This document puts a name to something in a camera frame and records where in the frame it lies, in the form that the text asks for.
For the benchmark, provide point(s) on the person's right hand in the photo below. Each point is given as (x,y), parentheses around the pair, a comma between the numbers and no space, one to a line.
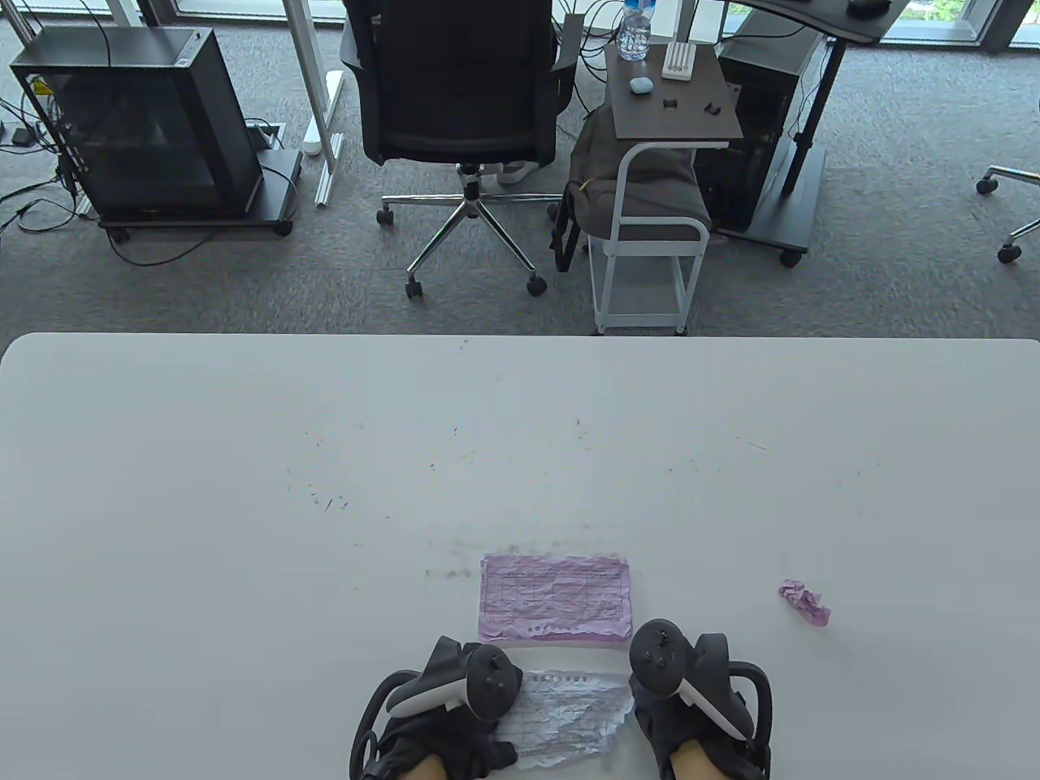
(658,727)

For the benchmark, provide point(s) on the person's left hand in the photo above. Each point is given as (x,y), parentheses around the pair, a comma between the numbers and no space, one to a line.
(455,735)

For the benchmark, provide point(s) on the grey hand controller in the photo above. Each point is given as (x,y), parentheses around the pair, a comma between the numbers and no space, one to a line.
(658,654)
(487,682)

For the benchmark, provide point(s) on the white paper invoice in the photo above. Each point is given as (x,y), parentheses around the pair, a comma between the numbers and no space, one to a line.
(569,715)

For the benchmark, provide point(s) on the person's right forearm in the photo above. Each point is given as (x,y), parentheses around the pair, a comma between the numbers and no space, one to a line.
(692,765)

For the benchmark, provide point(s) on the person's left forearm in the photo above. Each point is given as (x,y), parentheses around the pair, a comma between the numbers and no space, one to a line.
(424,769)

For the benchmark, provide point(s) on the grey backpack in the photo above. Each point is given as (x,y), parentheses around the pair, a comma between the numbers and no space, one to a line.
(593,162)

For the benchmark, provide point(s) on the black rolling platform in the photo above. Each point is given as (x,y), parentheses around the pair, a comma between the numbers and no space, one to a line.
(280,183)

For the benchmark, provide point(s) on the white side table brown top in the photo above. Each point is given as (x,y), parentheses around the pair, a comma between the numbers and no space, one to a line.
(642,114)

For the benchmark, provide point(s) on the black floor socket box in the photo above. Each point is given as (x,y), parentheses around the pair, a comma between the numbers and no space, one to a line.
(268,134)

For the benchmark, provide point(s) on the light blue earbuds case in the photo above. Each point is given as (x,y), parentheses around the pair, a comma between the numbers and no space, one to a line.
(642,85)

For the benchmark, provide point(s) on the black office chair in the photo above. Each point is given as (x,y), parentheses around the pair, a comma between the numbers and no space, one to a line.
(459,81)

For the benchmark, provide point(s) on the silver chair base with casters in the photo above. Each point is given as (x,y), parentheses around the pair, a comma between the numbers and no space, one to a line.
(1016,172)

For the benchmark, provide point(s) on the white slotted box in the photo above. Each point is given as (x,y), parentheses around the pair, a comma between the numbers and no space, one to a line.
(678,61)

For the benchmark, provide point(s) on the white desk leg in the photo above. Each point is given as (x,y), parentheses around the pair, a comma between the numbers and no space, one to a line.
(313,65)

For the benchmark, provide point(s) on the black glass computer tower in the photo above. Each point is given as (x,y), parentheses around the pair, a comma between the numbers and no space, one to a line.
(146,122)

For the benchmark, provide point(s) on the clear plastic water bottle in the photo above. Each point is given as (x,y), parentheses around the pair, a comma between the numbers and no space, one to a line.
(635,32)

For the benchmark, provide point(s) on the black standing desk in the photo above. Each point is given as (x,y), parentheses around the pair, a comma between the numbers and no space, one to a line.
(812,16)

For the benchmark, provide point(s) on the black power adapter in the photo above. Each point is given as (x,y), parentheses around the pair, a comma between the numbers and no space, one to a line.
(16,136)

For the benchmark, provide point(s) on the black computer mouse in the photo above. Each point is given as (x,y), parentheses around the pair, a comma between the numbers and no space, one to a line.
(868,6)

